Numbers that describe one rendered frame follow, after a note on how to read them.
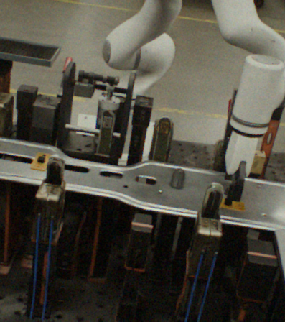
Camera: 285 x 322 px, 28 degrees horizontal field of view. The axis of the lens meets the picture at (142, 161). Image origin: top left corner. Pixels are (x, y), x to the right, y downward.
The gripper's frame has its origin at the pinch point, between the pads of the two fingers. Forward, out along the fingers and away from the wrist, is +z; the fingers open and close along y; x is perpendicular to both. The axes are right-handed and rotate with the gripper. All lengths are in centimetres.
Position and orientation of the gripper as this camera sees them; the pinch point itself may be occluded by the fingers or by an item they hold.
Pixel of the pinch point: (232, 186)
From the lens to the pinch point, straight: 137.7
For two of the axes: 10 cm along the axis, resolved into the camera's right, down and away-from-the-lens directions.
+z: -1.5, 8.7, 4.8
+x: 9.9, 1.7, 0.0
